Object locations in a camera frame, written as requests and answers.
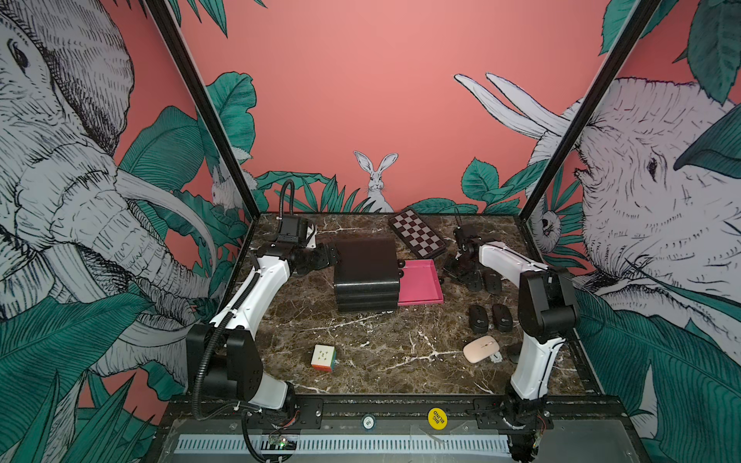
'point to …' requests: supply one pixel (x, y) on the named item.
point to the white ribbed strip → (348, 444)
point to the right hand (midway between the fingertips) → (442, 270)
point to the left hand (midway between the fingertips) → (332, 254)
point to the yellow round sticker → (437, 419)
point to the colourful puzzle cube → (324, 357)
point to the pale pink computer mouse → (480, 348)
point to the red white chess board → (417, 234)
